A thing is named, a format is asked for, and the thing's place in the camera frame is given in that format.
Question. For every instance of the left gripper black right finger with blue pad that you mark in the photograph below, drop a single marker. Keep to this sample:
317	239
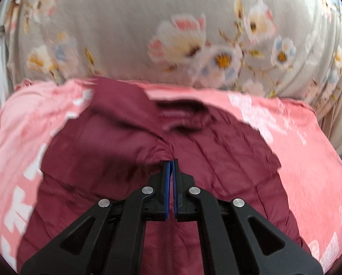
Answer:
234	237

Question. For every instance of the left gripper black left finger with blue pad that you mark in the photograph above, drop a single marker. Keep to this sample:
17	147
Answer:
109	237

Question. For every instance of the maroon quilted puffer jacket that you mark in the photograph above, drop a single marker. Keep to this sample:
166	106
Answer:
123	137

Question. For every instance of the pink blanket with white bows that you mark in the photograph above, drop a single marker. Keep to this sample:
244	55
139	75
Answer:
311	170

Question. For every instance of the grey floral bedsheet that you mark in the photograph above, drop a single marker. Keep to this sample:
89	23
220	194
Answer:
270	48

